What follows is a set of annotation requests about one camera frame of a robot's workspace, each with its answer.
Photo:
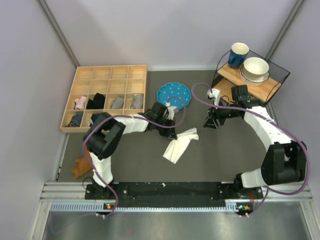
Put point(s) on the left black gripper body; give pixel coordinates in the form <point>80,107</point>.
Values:
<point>163,131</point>

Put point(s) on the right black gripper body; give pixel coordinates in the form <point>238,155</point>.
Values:
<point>222,113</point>

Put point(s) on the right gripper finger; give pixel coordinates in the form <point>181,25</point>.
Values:
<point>209,123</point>
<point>216,123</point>

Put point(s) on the white underwear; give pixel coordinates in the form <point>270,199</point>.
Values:
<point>177,147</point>

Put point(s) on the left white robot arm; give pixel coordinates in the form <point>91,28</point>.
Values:
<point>102,139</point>

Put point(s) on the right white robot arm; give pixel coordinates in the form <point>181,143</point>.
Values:
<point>284,161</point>

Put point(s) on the light grey rolled underwear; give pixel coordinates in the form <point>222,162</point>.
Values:
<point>137,101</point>

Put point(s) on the navy rolled underwear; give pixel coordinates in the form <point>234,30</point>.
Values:
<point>93,118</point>

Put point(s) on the black rolled underwear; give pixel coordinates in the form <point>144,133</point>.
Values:
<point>96,102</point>

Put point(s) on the pink rolled underwear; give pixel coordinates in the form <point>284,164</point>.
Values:
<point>80,103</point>

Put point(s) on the denim blue rolled underwear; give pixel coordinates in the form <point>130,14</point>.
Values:
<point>76,120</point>

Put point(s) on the blue dotted plate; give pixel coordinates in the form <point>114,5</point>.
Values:
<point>174,93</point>

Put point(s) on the white scalloped dish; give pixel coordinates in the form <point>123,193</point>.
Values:
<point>253,81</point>

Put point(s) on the white bowl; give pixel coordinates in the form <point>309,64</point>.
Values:
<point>256,66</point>

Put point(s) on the wooden compartment organizer box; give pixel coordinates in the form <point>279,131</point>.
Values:
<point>115,89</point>

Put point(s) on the blue mug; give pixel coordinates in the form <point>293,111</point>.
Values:
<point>238,54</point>

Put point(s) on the orange brown cloth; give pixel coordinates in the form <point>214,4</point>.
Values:
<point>82,165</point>

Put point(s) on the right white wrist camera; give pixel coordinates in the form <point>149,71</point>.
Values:
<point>214,94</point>

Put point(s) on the black wire wooden shelf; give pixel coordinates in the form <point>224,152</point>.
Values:
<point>226,77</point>

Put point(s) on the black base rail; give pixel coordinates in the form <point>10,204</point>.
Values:
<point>181,194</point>

